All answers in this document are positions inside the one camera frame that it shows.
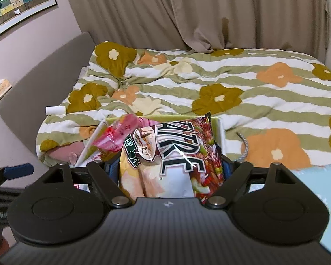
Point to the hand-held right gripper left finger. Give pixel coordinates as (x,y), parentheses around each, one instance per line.
(111,171)

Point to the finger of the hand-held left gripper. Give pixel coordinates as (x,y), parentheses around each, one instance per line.
(19,170)

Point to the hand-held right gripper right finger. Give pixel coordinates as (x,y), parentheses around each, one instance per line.
(227,171)

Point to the pink snack packet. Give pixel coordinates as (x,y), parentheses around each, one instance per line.
(113,138)

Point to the green cardboard box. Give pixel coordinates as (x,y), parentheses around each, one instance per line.
(215,129)

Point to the white and yellow snack bag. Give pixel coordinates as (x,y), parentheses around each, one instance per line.
(176,154)

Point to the striped floral blanket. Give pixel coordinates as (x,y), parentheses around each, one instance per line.
(237,110)

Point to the white tube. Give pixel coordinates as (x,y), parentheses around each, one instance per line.
(55,110)

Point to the tissue box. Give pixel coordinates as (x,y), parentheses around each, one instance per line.
(1,89)

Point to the grey bed headboard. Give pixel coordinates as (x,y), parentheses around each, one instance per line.
(44,74)

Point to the beige curtain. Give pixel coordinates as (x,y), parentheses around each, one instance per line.
(182,11)

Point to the framed wall poster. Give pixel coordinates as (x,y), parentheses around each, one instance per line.
(16,2)

